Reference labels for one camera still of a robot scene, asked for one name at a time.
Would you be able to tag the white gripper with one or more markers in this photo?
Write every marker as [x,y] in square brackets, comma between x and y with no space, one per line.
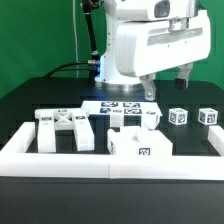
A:
[143,48]

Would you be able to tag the white chair seat part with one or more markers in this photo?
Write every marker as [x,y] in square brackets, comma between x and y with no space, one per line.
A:
[138,141]

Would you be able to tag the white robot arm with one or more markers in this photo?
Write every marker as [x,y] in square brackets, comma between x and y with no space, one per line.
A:
[177,12]

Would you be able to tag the white chair back part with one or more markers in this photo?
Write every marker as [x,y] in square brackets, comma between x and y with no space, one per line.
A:
[63,119]

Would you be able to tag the left white tagged cube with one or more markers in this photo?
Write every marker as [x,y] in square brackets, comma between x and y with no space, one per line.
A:
[178,116]

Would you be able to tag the white tagged cube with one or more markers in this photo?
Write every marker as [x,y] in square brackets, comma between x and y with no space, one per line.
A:
[178,116]
[207,116]

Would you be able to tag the right white tagged cube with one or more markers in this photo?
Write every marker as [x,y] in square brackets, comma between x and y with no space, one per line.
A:
[207,116]

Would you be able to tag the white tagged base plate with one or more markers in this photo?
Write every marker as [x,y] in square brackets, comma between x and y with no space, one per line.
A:
[126,108]

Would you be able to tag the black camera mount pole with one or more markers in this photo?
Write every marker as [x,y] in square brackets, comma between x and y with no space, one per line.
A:
[88,6]

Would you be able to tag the white U-shaped fence frame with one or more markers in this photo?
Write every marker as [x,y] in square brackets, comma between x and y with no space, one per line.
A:
[16,161]

